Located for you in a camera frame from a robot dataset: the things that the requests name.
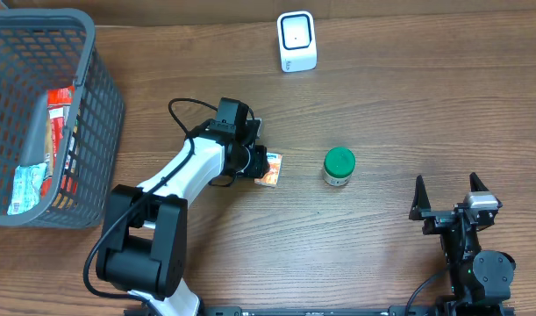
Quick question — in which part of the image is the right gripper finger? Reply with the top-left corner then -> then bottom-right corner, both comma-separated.
409,175 -> 432,219
469,172 -> 489,192

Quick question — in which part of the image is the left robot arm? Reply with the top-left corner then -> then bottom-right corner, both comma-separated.
82,97 -> 269,315

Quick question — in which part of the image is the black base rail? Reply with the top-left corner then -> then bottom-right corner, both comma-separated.
123,305 -> 517,316

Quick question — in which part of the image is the grey plastic shopping basket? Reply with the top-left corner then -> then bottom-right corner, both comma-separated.
0,9 -> 125,228

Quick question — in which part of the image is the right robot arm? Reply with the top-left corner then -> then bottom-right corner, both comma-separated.
409,173 -> 516,315

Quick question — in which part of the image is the green lid jar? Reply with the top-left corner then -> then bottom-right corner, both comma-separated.
322,147 -> 355,186

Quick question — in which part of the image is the white barcode scanner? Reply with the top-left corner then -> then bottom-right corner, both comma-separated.
276,11 -> 318,73

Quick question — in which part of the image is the red and tan cracker package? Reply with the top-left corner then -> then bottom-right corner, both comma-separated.
40,85 -> 75,198

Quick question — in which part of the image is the light blue tissue pack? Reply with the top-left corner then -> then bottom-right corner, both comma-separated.
7,162 -> 47,215

